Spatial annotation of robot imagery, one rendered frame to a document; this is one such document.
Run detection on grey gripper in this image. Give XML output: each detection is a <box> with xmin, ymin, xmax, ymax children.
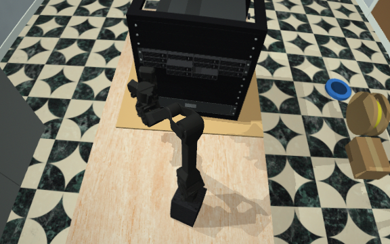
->
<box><xmin>139</xmin><ymin>66</ymin><xmax>158</xmax><ymax>100</ymax></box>

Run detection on tan flat board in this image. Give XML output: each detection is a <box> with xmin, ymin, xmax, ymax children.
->
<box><xmin>116</xmin><ymin>60</ymin><xmax>264</xmax><ymax>138</ymax></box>

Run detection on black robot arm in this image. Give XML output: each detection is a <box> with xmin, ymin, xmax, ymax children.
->
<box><xmin>127</xmin><ymin>79</ymin><xmax>205</xmax><ymax>203</ymax></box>

